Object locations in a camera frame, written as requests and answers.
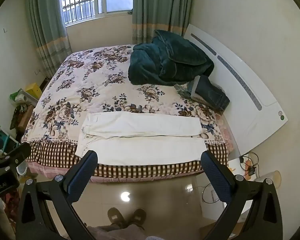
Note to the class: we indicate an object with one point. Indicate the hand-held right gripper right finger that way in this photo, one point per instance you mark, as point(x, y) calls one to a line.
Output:
point(216, 177)

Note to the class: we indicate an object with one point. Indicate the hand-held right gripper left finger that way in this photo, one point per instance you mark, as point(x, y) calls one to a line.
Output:
point(82, 177)

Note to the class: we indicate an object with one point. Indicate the white pants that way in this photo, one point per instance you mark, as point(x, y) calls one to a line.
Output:
point(140, 150)

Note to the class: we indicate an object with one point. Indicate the teal shelf rack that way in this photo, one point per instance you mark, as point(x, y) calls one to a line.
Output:
point(5, 140)

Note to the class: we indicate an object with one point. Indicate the white plastic bucket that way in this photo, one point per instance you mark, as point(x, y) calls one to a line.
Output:
point(22, 168)

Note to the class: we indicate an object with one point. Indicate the red cloth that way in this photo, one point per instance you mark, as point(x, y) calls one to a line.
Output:
point(11, 202)

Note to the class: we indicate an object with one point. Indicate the white nightstand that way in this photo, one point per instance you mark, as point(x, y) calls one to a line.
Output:
point(215, 205)

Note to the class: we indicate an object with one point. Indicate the brown cardboard box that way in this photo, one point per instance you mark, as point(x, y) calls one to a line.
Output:
point(25, 120)

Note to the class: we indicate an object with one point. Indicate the orange power strip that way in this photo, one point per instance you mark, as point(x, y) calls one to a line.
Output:
point(248, 165)

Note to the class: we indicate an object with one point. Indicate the person's left shoe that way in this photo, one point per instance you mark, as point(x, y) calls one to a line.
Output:
point(116, 216)

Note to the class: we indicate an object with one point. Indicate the person's shoe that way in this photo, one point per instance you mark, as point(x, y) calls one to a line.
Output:
point(138, 217)
point(116, 216)

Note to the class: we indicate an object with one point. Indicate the beige cylinder lamp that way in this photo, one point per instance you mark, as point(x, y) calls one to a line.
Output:
point(271, 176)

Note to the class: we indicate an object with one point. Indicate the long grey carton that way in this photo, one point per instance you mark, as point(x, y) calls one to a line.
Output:
point(31, 100)

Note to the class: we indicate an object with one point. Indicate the green plastic bag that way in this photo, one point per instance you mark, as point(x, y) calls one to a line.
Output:
point(16, 96)

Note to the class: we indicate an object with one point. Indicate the yellow box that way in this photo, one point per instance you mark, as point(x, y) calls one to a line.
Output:
point(34, 90)

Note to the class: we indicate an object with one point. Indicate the person's grey trousers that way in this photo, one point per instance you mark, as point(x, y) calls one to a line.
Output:
point(120, 233)

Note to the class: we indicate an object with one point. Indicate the person's right shoe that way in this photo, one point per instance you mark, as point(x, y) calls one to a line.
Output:
point(138, 217)

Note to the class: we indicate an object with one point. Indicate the white headboard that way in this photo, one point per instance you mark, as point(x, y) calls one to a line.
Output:
point(240, 100)

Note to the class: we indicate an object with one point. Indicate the folded dark blue jeans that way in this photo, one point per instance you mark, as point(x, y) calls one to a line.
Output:
point(212, 92)

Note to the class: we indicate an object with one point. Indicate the grey patterned cloth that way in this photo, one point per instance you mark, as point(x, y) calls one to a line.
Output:
point(182, 90)

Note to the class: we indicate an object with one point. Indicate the bed with floral sheet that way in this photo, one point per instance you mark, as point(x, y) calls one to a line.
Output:
point(102, 85)

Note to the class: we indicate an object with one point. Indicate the dark green blanket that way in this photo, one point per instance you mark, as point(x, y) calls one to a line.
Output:
point(150, 65)

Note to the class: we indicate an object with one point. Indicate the green striped curtain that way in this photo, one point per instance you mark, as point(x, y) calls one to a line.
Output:
point(47, 17)
point(160, 5)

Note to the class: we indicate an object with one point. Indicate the barred window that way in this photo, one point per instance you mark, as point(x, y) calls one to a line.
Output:
point(90, 0)

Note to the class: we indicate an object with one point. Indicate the white wall socket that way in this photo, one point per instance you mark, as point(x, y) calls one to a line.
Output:
point(37, 72)

